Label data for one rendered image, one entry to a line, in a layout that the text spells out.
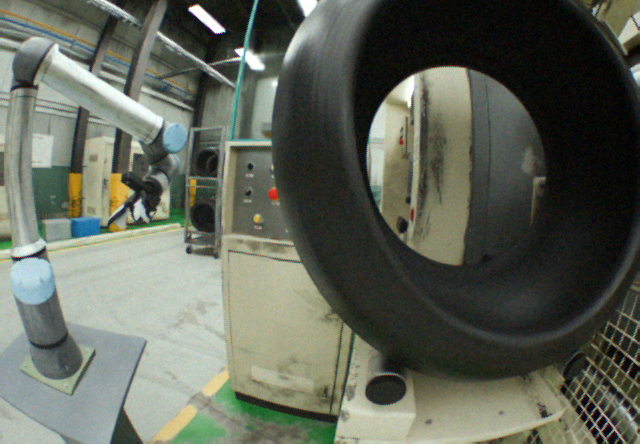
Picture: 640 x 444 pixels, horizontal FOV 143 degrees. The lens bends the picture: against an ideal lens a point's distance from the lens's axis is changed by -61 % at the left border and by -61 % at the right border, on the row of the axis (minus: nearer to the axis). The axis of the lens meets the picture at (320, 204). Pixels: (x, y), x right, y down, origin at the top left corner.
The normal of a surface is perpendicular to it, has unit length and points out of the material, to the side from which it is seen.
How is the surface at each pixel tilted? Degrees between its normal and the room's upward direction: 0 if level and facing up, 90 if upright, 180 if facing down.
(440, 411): 0
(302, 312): 90
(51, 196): 90
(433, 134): 90
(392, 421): 90
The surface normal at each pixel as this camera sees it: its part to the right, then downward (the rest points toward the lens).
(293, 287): -0.21, 0.04
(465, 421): 0.07, -1.00
